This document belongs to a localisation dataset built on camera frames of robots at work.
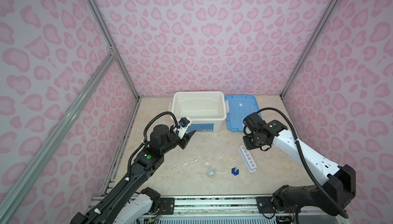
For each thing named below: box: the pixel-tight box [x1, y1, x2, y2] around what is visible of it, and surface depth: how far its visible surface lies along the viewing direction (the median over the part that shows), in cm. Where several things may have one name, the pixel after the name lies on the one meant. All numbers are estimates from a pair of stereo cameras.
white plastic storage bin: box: [168, 91, 230, 132], surface depth 106 cm
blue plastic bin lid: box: [225, 94, 260, 132], surface depth 119 cm
